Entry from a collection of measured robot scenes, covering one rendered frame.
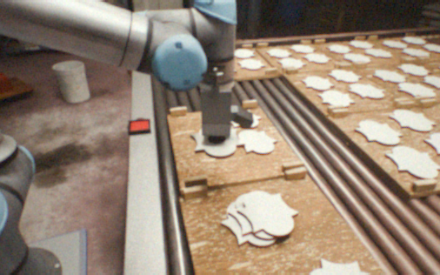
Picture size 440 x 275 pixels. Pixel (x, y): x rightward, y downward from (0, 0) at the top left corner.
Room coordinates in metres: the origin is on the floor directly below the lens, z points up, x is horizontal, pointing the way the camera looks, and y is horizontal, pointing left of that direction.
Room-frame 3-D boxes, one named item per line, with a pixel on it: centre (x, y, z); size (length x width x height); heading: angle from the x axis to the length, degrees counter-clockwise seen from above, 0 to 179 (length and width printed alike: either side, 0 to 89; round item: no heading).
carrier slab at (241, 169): (0.82, -0.02, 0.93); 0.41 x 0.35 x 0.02; 13
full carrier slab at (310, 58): (1.62, -0.41, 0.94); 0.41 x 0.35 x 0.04; 12
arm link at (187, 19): (0.55, 0.10, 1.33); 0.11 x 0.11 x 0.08; 17
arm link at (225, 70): (0.60, 0.01, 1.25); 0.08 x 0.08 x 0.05
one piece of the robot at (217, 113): (0.60, -0.01, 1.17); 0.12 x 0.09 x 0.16; 89
